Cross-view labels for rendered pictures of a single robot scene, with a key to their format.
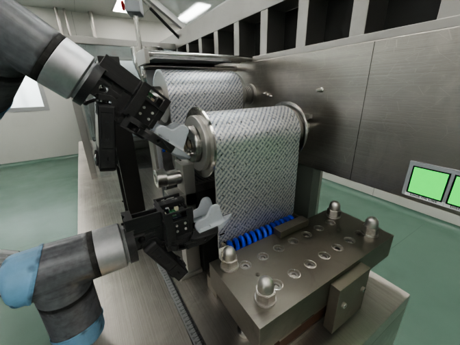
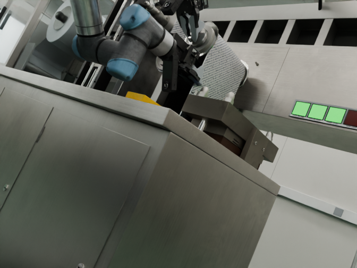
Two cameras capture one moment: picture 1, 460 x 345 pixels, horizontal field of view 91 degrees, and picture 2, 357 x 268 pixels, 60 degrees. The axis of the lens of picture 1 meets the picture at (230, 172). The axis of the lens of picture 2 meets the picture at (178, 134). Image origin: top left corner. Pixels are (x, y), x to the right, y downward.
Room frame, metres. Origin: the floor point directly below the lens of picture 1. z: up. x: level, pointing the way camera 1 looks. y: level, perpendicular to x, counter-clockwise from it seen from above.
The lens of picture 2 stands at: (-0.57, 0.27, 0.78)
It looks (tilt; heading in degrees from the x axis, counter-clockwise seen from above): 7 degrees up; 345
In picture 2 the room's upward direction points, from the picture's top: 25 degrees clockwise
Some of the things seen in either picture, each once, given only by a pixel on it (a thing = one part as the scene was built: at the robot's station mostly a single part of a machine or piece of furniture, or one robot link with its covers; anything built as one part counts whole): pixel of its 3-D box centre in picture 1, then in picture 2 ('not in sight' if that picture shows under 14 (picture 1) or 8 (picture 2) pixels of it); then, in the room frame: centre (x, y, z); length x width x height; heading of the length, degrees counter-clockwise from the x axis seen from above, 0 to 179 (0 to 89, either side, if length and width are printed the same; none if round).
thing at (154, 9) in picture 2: not in sight; (150, 7); (0.63, 0.27, 1.34); 0.06 x 0.03 x 0.03; 122
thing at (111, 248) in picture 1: (112, 246); (159, 42); (0.31, 0.20, 1.11); 0.08 x 0.05 x 0.08; 32
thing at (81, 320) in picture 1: (71, 307); (121, 57); (0.28, 0.28, 1.01); 0.11 x 0.08 x 0.11; 48
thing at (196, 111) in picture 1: (198, 143); (200, 40); (0.47, 0.06, 1.25); 0.15 x 0.01 x 0.15; 32
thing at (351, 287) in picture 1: (348, 298); (255, 149); (0.33, -0.23, 0.97); 0.10 x 0.03 x 0.11; 122
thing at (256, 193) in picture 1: (260, 197); (214, 92); (0.48, -0.07, 1.11); 0.23 x 0.01 x 0.18; 122
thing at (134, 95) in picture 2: not in sight; (143, 102); (0.21, 0.18, 0.91); 0.07 x 0.07 x 0.02; 32
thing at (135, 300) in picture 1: (142, 174); (50, 97); (1.28, 0.53, 0.88); 2.52 x 0.66 x 0.04; 32
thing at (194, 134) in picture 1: (193, 144); (198, 38); (0.46, 0.07, 1.25); 0.07 x 0.02 x 0.07; 32
